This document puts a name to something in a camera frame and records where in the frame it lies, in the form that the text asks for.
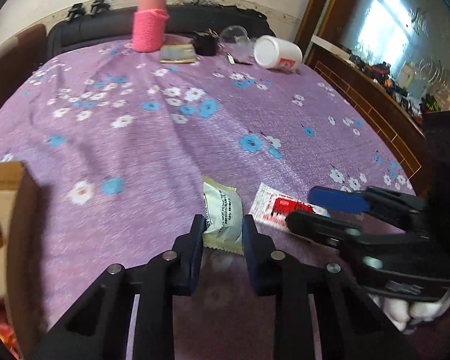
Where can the brown fabric armchair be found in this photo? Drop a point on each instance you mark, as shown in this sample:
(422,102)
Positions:
(20,55)

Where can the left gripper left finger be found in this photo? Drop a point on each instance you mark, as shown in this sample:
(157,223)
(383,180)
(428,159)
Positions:
(189,248)

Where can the white gloved right hand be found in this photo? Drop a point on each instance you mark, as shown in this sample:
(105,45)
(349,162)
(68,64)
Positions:
(404,314)

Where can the black leather sofa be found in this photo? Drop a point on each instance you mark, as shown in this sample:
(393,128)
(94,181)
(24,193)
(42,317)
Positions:
(184,20)

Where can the purple floral tablecloth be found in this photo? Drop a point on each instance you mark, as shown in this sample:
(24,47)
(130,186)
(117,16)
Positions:
(120,144)

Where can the beige green snack packet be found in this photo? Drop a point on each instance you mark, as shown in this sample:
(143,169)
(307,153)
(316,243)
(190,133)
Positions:
(223,217)

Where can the pink knitted sleeve thermos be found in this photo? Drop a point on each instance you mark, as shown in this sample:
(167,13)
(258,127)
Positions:
(149,25)

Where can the small booklet on table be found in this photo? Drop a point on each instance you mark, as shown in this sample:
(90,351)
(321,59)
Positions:
(183,53)

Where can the white plastic jar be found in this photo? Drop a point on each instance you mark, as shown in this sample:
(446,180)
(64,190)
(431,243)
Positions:
(275,53)

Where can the white red snack sachet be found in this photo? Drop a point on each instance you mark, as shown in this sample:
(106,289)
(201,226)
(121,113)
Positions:
(271,207)

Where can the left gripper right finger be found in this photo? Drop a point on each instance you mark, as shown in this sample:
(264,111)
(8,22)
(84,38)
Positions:
(262,257)

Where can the shallow cardboard box tray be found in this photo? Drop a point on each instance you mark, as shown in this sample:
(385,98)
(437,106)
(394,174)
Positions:
(19,195)

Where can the wooden sideboard cabinet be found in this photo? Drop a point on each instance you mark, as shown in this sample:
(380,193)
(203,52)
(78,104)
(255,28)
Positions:
(387,118)

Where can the black clamp on sofa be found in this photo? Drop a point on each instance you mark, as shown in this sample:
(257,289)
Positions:
(99,6)
(75,11)

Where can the dark red foil snack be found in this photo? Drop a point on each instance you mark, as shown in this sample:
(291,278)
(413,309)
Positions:
(7,334)

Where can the black small pouch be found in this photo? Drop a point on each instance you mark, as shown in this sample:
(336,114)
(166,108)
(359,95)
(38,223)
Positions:
(206,43)

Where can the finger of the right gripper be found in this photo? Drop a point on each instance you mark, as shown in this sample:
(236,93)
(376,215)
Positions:
(371,200)
(320,229)

